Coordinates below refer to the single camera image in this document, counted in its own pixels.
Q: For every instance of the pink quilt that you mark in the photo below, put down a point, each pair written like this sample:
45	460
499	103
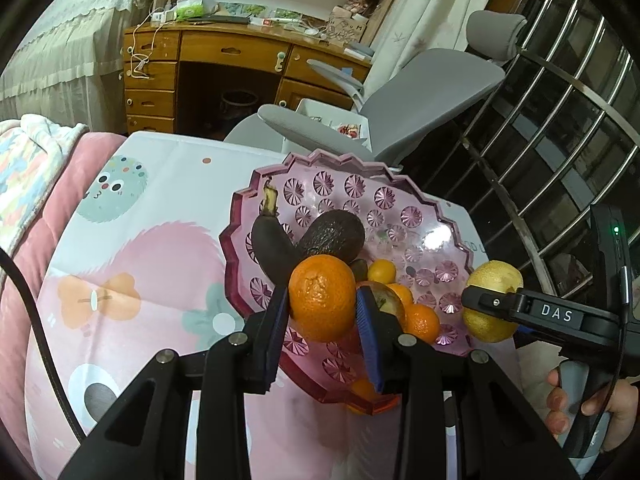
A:
45	170

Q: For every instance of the blackened banana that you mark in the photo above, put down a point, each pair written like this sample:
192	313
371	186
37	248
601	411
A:
273	249

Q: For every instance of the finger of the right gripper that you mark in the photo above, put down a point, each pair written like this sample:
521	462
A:
505	306

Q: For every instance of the small mandarin orange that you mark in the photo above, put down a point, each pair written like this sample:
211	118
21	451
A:
422	322

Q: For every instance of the small orange kumquat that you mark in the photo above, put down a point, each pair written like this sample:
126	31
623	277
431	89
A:
403	293

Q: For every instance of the yellow lemon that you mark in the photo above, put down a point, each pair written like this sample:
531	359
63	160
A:
497	276

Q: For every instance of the metal window grille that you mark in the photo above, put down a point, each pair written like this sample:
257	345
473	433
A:
558	137

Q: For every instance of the white lace cover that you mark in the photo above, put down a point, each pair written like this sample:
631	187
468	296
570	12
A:
70	67

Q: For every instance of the wooden desk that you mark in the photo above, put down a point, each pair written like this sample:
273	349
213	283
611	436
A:
202	78

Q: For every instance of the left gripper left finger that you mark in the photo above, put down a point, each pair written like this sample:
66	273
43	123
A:
267	329

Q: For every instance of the cartoon printed bed sheet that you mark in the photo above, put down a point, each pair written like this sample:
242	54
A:
158	255

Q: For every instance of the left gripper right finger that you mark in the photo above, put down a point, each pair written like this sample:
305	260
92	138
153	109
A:
379	334

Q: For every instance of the grey office chair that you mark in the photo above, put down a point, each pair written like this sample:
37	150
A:
432	88

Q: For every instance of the person's right hand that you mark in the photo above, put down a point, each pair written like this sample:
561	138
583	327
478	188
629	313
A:
622	405

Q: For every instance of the white floral curtain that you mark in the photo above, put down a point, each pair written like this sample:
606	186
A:
412	26

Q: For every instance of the white storage box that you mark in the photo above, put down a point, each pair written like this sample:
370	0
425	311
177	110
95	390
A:
346	122

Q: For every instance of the large orange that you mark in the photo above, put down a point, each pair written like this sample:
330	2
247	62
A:
322	294

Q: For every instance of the small yellow kumquat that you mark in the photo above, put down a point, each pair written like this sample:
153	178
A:
382	271

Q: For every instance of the pink plastic fruit tray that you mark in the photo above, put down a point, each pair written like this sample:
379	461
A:
414	232

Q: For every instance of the doll with brown hair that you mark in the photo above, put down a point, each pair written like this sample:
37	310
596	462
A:
362	7

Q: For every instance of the dark avocado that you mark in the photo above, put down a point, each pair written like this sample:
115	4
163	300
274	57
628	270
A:
336	233

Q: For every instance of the green tissue pack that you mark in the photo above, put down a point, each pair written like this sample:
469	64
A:
187	9

